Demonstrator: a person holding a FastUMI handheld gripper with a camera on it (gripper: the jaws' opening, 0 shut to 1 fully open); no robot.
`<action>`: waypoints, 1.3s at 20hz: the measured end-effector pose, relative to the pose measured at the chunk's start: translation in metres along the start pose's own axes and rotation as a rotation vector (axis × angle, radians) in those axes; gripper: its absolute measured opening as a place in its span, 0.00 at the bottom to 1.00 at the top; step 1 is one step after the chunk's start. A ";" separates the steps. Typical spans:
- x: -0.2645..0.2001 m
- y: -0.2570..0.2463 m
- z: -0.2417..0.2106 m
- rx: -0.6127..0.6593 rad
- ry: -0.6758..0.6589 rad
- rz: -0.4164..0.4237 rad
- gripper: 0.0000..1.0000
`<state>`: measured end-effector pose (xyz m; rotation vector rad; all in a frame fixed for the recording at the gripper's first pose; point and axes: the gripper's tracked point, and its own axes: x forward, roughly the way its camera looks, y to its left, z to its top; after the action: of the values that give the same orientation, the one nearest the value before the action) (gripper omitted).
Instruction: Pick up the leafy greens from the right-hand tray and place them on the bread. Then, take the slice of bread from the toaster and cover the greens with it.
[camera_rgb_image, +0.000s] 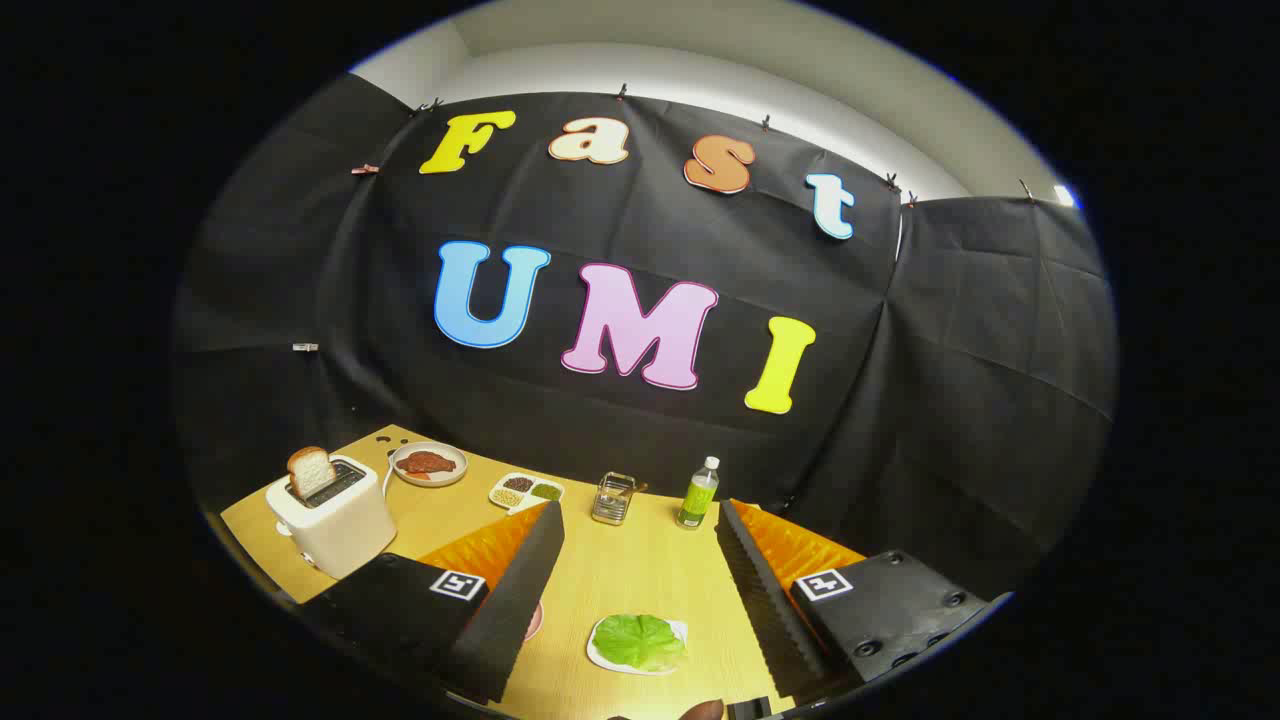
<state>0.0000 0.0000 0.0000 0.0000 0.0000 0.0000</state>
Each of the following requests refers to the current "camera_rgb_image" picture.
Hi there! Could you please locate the metal wire basket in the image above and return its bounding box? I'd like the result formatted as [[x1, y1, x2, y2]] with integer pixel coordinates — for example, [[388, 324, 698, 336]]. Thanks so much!
[[591, 471, 638, 526]]

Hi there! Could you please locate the black backdrop cloth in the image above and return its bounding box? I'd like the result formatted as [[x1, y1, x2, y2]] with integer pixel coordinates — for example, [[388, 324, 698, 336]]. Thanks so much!
[[172, 72, 1118, 601]]

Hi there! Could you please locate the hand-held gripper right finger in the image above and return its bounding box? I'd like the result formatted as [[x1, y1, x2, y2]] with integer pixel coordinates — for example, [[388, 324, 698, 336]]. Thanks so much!
[[714, 498, 1013, 704]]

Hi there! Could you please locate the white divided dish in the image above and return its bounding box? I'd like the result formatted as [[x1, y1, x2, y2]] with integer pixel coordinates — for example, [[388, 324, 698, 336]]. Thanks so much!
[[488, 472, 566, 516]]

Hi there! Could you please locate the grey round plate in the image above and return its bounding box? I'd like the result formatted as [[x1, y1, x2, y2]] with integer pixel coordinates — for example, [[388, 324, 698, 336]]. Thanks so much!
[[389, 441, 469, 488]]

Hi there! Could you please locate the green label plastic bottle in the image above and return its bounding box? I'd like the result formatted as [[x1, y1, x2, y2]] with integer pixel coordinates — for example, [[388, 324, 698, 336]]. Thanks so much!
[[676, 456, 721, 530]]

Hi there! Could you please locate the toasted bread slice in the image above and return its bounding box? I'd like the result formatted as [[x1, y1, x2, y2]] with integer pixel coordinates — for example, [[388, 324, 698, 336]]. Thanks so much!
[[287, 446, 337, 500]]

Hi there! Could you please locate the green lettuce leaf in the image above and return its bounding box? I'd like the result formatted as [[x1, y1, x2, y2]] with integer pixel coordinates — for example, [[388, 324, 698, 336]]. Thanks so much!
[[594, 613, 687, 672]]

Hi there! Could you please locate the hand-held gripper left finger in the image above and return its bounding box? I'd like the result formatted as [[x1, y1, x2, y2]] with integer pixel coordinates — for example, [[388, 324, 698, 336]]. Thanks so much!
[[297, 500, 567, 706]]

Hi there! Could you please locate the white toaster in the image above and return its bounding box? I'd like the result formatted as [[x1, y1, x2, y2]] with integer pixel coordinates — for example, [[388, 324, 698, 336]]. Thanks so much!
[[265, 455, 398, 581]]

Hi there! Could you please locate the white square plate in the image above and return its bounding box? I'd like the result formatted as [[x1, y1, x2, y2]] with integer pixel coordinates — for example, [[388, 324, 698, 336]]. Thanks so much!
[[586, 615, 690, 677]]

